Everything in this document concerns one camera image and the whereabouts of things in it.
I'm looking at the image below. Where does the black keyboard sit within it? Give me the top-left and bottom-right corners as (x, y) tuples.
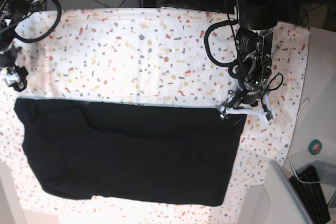
(289, 165), (331, 224)

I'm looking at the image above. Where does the black printed t-shirt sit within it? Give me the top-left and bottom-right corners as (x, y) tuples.
(14, 99), (246, 206)

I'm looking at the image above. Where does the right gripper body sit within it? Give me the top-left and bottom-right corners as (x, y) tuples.
(1, 62), (29, 92)

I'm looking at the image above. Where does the green tape roll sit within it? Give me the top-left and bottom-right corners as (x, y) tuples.
(308, 140), (322, 155)

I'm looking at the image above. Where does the grey monitor edge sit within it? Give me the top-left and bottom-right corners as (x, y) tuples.
(264, 161), (313, 224)

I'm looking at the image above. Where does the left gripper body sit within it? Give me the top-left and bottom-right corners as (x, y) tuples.
(227, 82), (269, 109)

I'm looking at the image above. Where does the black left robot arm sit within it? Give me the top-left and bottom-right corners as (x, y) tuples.
(204, 0), (278, 123)

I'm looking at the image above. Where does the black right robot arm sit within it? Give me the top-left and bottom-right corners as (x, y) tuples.
(1, 0), (62, 92)

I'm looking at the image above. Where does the white usb cable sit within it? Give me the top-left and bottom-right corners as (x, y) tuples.
(288, 98), (321, 184)

